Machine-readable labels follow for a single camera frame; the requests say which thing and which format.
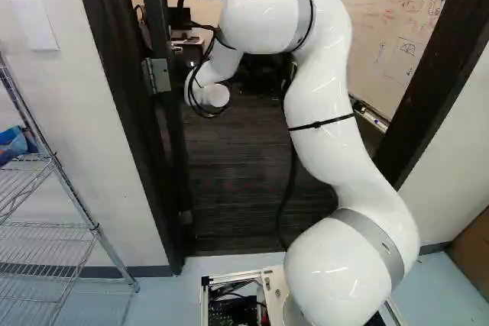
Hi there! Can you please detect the black box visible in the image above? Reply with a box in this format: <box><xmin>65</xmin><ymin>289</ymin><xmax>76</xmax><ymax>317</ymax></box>
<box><xmin>167</xmin><ymin>7</ymin><xmax>193</xmax><ymax>30</ymax></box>

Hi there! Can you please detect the cardboard box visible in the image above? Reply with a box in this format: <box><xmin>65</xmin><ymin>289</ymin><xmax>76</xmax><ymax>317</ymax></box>
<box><xmin>445</xmin><ymin>206</ymin><xmax>489</xmax><ymax>286</ymax></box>

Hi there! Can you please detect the dark door frame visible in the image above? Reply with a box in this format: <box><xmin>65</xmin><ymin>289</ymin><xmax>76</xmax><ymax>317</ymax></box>
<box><xmin>71</xmin><ymin>0</ymin><xmax>489</xmax><ymax>276</ymax></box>

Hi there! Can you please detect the whiteboard marker tray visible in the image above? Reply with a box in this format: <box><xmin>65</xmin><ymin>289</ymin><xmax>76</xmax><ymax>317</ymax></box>
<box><xmin>350</xmin><ymin>97</ymin><xmax>391</xmax><ymax>134</ymax></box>

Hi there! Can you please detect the dark wooden door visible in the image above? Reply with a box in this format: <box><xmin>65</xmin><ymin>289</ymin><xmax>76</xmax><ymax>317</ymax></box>
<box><xmin>133</xmin><ymin>0</ymin><xmax>194</xmax><ymax>228</ymax></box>

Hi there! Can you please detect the blue bag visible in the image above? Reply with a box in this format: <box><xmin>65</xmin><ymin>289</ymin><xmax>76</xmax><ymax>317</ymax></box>
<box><xmin>0</xmin><ymin>124</ymin><xmax>28</xmax><ymax>167</ymax></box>

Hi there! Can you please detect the white wall plate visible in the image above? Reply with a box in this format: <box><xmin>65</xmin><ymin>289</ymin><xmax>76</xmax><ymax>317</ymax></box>
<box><xmin>8</xmin><ymin>0</ymin><xmax>61</xmax><ymax>53</ymax></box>

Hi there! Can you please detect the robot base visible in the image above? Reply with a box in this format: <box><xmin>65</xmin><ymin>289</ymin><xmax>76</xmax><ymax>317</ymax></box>
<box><xmin>200</xmin><ymin>263</ymin><xmax>400</xmax><ymax>326</ymax></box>

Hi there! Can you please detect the metal wire shelf rack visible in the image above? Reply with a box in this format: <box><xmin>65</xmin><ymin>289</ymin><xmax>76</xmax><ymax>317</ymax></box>
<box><xmin>0</xmin><ymin>50</ymin><xmax>141</xmax><ymax>326</ymax></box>

